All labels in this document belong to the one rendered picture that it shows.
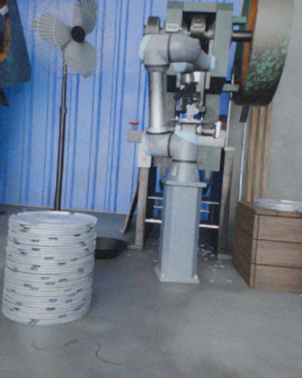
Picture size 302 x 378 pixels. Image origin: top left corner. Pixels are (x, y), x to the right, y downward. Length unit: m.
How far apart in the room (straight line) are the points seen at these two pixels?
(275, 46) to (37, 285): 1.69
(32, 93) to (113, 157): 0.95
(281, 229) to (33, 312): 1.09
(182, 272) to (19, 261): 0.79
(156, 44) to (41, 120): 2.34
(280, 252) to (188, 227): 0.41
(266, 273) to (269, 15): 1.30
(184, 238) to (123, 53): 2.39
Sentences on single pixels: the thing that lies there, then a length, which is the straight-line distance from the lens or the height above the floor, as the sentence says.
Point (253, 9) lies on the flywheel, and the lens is 3.02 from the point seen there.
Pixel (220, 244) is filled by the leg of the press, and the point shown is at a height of 0.08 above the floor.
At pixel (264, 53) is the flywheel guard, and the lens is 2.38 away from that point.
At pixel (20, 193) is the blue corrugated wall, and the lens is 4.05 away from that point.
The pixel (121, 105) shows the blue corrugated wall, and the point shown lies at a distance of 3.81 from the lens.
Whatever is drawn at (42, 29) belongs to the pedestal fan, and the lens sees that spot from 2.81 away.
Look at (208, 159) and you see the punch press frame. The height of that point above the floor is 0.56.
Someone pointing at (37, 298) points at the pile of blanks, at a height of 0.08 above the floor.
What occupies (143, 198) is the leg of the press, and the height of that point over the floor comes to 0.31.
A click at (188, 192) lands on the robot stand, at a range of 1.82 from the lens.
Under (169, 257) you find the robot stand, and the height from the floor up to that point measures 0.10.
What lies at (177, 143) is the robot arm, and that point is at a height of 0.62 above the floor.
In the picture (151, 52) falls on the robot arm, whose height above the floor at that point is 0.99.
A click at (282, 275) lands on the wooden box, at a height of 0.07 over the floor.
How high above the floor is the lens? 0.54
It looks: 3 degrees down
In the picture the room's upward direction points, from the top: 4 degrees clockwise
